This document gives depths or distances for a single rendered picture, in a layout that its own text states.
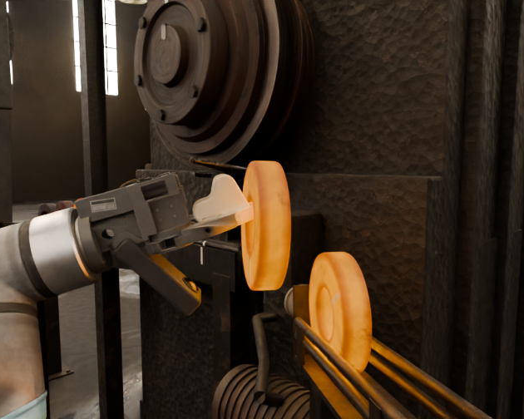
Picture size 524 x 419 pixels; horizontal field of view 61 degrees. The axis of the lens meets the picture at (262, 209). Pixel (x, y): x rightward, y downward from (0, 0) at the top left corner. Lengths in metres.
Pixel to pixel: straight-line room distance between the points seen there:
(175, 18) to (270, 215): 0.62
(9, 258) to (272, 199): 0.27
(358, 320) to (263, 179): 0.19
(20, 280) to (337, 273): 0.34
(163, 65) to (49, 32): 10.91
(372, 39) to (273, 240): 0.56
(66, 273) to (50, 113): 11.04
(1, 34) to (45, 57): 8.03
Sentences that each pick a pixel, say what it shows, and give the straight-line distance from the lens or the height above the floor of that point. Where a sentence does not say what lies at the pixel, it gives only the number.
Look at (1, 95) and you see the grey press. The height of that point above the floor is 1.35.
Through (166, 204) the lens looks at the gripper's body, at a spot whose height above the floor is 0.85.
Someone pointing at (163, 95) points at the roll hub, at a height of 1.04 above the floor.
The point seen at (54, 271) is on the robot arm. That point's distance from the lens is 0.51.
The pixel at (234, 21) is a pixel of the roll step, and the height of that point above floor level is 1.16.
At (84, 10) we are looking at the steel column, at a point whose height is 3.29.
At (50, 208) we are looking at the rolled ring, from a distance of 1.95.
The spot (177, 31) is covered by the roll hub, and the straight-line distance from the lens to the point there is 0.95.
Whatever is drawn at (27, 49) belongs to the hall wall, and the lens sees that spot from 11.60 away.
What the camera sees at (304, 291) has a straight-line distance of 0.65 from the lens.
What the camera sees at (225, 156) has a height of 0.91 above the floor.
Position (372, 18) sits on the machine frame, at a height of 1.17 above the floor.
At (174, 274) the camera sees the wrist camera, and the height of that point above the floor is 0.77.
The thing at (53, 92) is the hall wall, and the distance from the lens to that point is 11.61.
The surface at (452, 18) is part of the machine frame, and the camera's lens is 0.87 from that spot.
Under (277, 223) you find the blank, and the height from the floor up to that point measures 0.83.
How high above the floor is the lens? 0.90
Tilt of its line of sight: 6 degrees down
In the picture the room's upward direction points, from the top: straight up
